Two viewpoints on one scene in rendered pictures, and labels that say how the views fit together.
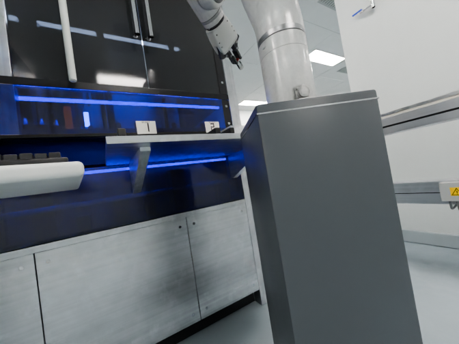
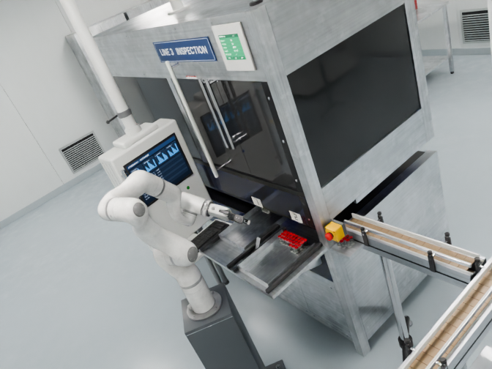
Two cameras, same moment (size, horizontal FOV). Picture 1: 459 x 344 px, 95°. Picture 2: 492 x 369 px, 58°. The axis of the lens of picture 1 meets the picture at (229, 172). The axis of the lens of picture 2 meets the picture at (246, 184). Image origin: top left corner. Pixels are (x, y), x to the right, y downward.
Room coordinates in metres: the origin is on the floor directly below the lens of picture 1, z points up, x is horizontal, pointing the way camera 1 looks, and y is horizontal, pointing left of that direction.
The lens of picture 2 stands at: (1.05, -1.92, 2.35)
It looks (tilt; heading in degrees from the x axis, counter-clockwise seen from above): 28 degrees down; 93
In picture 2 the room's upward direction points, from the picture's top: 22 degrees counter-clockwise
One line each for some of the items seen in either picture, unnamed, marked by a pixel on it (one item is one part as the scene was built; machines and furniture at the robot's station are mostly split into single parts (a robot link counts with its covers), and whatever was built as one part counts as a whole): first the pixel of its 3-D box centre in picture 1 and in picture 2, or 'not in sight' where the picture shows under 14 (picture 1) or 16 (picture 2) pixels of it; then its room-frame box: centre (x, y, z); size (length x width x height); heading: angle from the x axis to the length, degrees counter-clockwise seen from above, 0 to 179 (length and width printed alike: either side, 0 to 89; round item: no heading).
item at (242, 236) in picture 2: not in sight; (252, 226); (0.88, 0.30, 0.90); 0.34 x 0.26 x 0.04; 31
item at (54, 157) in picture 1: (34, 173); (200, 240); (0.52, 0.48, 0.82); 0.40 x 0.14 x 0.02; 37
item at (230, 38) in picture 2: not in sight; (233, 47); (1.12, 0.06, 1.96); 0.21 x 0.01 x 0.21; 121
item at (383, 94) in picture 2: not in sight; (362, 94); (1.65, 0.15, 1.51); 0.85 x 0.01 x 0.59; 31
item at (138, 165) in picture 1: (140, 174); not in sight; (0.77, 0.32, 0.80); 0.34 x 0.03 x 0.13; 31
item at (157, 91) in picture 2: not in sight; (169, 117); (0.59, 0.98, 1.51); 0.49 x 0.01 x 0.59; 121
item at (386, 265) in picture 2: not in sight; (395, 299); (1.48, -0.19, 0.46); 0.09 x 0.09 x 0.77; 31
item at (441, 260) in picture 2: not in sight; (405, 243); (1.55, -0.32, 0.92); 0.69 x 0.15 x 0.16; 121
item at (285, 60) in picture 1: (287, 80); (198, 293); (0.53, -0.18, 0.95); 0.19 x 0.19 x 0.18
